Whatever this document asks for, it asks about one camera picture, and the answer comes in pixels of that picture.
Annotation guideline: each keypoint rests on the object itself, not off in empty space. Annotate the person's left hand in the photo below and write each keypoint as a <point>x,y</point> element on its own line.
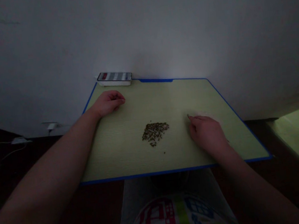
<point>108,102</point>

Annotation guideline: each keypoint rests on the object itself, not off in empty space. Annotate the person's right hand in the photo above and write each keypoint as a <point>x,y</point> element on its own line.
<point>207,132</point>

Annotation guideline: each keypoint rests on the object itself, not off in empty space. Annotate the person's left fingers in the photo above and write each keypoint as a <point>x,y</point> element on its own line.
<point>118,97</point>

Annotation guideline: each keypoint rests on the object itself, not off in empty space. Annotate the person's right fingers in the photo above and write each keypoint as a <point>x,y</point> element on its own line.
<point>194,128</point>

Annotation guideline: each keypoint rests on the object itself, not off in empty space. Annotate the white box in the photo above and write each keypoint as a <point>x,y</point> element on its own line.
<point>114,83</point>

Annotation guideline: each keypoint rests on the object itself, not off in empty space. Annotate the smartphone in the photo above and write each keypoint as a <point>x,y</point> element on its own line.
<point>114,76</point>

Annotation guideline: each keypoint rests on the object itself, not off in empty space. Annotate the green table with blue edge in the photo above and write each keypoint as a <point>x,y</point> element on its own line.
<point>167,131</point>

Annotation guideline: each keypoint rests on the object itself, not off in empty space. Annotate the pile of small green beans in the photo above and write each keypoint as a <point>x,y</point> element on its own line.
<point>155,132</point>

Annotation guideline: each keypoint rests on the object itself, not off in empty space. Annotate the person's legs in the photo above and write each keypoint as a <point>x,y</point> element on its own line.
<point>170,187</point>

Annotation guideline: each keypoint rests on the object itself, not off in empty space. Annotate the white charger plug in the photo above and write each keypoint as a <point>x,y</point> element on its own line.
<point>51,126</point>

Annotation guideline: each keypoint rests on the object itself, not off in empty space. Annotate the person's body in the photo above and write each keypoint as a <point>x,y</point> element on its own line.
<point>173,216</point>

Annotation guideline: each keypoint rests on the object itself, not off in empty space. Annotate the white power adapter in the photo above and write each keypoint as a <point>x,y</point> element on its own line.
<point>20,140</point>

